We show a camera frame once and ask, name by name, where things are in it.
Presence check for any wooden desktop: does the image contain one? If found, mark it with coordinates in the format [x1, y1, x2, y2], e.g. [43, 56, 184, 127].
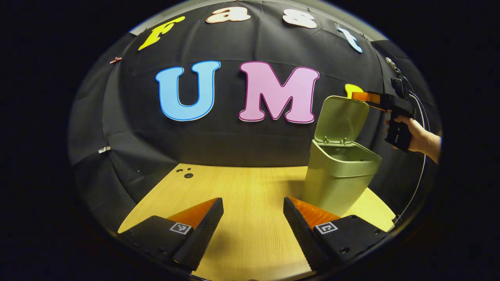
[117, 163, 397, 281]

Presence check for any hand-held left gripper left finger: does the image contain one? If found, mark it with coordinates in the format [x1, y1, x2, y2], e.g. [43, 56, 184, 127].
[119, 197, 225, 272]

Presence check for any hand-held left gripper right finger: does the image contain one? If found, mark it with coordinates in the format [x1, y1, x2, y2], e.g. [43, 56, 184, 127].
[283, 196, 388, 272]

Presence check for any black backdrop cloth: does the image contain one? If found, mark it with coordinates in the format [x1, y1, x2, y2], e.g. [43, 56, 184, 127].
[67, 0, 442, 235]

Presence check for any green desktop garbage bin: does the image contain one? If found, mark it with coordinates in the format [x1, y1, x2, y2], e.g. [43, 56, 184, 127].
[301, 96, 383, 217]

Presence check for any thin grey cable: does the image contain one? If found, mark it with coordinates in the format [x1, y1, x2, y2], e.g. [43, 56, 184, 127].
[391, 72, 431, 231]

